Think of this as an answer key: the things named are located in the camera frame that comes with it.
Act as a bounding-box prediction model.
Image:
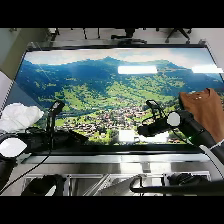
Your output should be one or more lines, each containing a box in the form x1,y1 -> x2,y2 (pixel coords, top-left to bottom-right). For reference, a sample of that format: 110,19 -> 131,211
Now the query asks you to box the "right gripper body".
136,116 -> 172,138

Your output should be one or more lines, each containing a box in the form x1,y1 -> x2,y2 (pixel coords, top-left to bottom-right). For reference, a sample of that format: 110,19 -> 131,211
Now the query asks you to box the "white garment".
0,102 -> 45,133

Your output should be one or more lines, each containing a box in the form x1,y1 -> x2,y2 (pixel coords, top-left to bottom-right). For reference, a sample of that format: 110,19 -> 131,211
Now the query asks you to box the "black office chair base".
110,28 -> 148,45
164,28 -> 192,45

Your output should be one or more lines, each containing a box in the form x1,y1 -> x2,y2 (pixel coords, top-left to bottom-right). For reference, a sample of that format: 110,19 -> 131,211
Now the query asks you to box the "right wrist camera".
145,99 -> 165,126

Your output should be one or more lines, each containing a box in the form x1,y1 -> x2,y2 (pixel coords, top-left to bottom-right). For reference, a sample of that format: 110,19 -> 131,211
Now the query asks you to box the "silver frame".
19,152 -> 215,197

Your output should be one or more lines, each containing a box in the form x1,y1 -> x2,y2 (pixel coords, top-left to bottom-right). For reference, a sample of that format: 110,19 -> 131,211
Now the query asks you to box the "black cable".
0,148 -> 53,196
129,174 -> 224,197

